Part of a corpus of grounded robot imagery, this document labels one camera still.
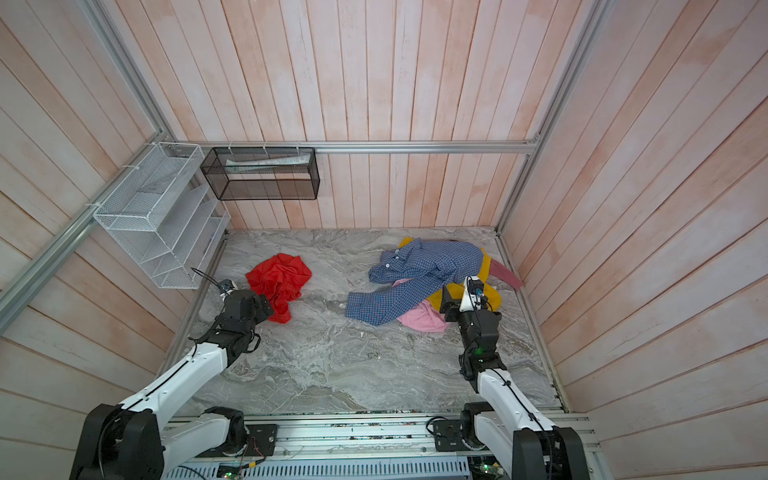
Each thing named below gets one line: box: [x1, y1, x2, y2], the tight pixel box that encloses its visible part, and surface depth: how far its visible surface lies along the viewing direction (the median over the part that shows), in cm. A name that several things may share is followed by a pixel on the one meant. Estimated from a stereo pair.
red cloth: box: [246, 253, 312, 324], surface depth 98 cm
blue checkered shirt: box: [345, 238, 484, 326], surface depth 97 cm
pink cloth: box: [392, 278, 450, 332], surface depth 95 cm
